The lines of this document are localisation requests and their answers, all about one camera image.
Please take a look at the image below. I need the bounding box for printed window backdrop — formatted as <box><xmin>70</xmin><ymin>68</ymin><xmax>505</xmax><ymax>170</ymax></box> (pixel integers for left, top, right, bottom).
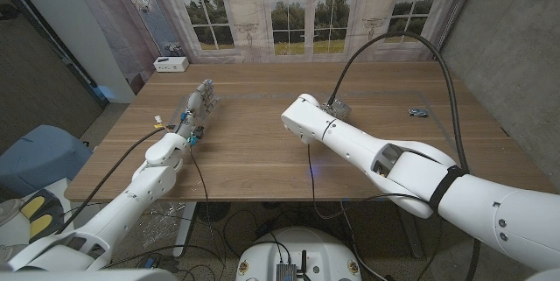
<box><xmin>65</xmin><ymin>0</ymin><xmax>485</xmax><ymax>96</ymax></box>

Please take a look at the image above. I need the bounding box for grey table leg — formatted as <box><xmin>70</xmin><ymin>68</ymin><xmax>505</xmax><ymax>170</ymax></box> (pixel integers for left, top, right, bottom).
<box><xmin>395</xmin><ymin>208</ymin><xmax>425</xmax><ymax>259</ymax></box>

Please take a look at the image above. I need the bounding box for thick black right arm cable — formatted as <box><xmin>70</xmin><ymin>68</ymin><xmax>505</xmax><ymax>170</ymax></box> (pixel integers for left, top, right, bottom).
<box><xmin>326</xmin><ymin>31</ymin><xmax>482</xmax><ymax>281</ymax></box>

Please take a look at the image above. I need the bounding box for white table leg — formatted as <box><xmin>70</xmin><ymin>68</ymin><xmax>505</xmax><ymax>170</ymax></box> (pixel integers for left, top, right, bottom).
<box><xmin>172</xmin><ymin>201</ymin><xmax>198</xmax><ymax>258</ymax></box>

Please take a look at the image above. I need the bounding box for grey module on torso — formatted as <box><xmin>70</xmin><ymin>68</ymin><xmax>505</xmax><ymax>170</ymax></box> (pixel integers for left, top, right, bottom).
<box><xmin>275</xmin><ymin>263</ymin><xmax>298</xmax><ymax>281</ymax></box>

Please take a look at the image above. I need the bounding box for thin black left hand cable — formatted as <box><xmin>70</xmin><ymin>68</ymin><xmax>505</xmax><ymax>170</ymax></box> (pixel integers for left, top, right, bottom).
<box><xmin>188</xmin><ymin>149</ymin><xmax>214</xmax><ymax>238</ymax></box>

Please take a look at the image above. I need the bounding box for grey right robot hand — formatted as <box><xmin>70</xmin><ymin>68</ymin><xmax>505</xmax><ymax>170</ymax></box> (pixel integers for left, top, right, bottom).
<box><xmin>321</xmin><ymin>96</ymin><xmax>353</xmax><ymax>121</ymax></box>

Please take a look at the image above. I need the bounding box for thin black hand cable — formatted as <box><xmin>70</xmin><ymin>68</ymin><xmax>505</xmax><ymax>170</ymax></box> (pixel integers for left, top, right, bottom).
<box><xmin>188</xmin><ymin>149</ymin><xmax>214</xmax><ymax>238</ymax></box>
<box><xmin>305</xmin><ymin>143</ymin><xmax>390</xmax><ymax>281</ymax></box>

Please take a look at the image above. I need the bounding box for black and yellow case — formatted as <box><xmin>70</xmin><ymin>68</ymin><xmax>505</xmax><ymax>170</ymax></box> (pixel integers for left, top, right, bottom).
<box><xmin>19</xmin><ymin>187</ymin><xmax>67</xmax><ymax>245</ymax></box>

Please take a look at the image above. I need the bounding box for blue black floor plug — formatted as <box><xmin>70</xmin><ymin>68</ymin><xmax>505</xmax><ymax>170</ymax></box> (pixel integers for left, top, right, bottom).
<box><xmin>143</xmin><ymin>256</ymin><xmax>180</xmax><ymax>273</ymax></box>

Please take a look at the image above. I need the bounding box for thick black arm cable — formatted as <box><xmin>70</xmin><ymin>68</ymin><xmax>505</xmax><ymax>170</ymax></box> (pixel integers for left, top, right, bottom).
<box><xmin>56</xmin><ymin>125</ymin><xmax>176</xmax><ymax>235</ymax></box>
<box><xmin>326</xmin><ymin>31</ymin><xmax>482</xmax><ymax>281</ymax></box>

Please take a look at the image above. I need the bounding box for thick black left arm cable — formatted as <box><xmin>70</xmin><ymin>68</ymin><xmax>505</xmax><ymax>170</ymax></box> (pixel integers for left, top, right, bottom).
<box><xmin>56</xmin><ymin>125</ymin><xmax>176</xmax><ymax>235</ymax></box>

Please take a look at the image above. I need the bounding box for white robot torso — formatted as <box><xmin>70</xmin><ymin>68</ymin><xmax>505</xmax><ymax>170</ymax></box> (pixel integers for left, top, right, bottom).
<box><xmin>235</xmin><ymin>227</ymin><xmax>363</xmax><ymax>281</ymax></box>

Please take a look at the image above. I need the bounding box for clear plastic wrap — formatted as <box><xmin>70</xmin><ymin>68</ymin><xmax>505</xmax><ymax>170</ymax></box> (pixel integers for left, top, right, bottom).
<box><xmin>143</xmin><ymin>203</ymin><xmax>186</xmax><ymax>247</ymax></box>

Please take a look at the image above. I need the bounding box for white power strip box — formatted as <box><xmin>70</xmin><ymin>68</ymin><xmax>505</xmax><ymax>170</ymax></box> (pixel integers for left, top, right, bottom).
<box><xmin>152</xmin><ymin>56</ymin><xmax>190</xmax><ymax>74</ymax></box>

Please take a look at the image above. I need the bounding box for thin black right hand cable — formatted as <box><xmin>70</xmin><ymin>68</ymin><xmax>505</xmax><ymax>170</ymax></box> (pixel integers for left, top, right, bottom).
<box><xmin>305</xmin><ymin>143</ymin><xmax>390</xmax><ymax>281</ymax></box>

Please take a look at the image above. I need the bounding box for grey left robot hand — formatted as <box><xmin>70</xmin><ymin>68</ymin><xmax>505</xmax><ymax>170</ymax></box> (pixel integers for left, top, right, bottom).
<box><xmin>174</xmin><ymin>78</ymin><xmax>220</xmax><ymax>146</ymax></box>

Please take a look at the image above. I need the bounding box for black round base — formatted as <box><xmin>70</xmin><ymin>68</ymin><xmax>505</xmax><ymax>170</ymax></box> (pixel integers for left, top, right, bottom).
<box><xmin>196</xmin><ymin>201</ymin><xmax>232</xmax><ymax>224</ymax></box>

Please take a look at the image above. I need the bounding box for blue padded chair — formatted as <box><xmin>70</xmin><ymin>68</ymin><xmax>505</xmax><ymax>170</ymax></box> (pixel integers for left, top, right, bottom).
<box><xmin>0</xmin><ymin>123</ymin><xmax>94</xmax><ymax>199</ymax></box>

